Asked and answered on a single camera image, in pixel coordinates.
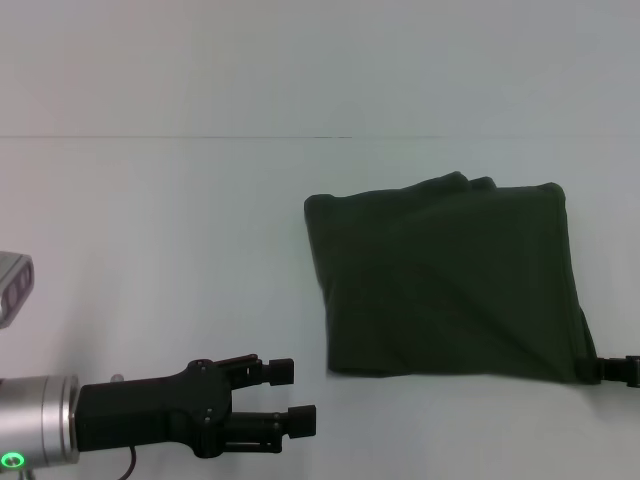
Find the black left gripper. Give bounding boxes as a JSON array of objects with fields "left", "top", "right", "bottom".
[{"left": 77, "top": 353, "right": 318, "bottom": 459}]

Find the dark green shirt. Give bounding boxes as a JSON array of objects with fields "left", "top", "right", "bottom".
[{"left": 303, "top": 170, "right": 599, "bottom": 385}]

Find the thin dark cable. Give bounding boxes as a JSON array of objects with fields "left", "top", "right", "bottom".
[{"left": 119, "top": 445, "right": 139, "bottom": 480}]

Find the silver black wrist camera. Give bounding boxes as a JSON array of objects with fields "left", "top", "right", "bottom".
[{"left": 0, "top": 252, "right": 35, "bottom": 331}]

